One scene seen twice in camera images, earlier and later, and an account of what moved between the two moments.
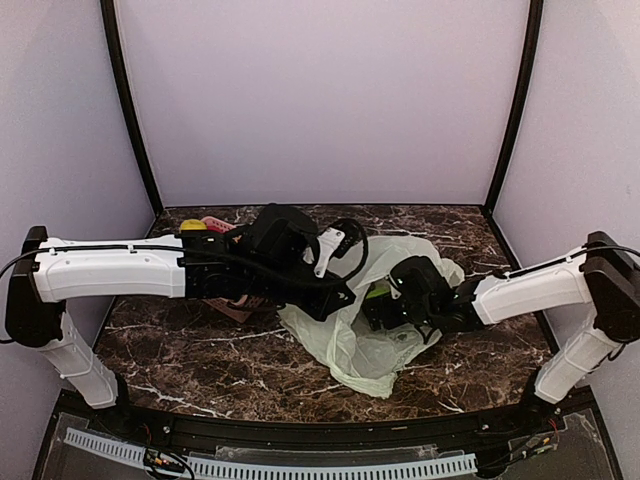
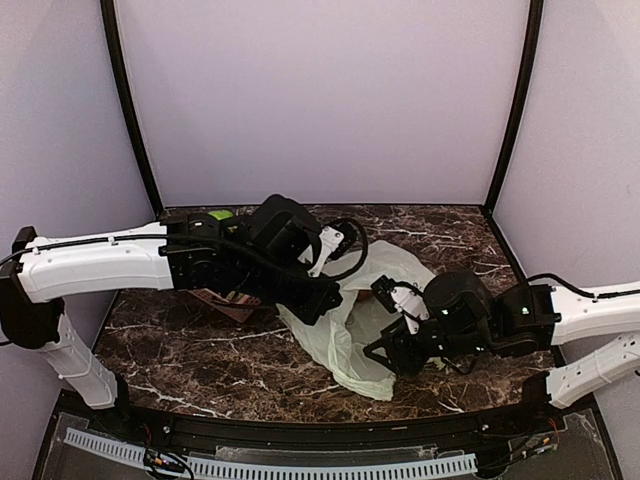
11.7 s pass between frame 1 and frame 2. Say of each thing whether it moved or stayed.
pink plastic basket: stayed
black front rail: stayed
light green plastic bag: moved
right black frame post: stayed
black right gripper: moved
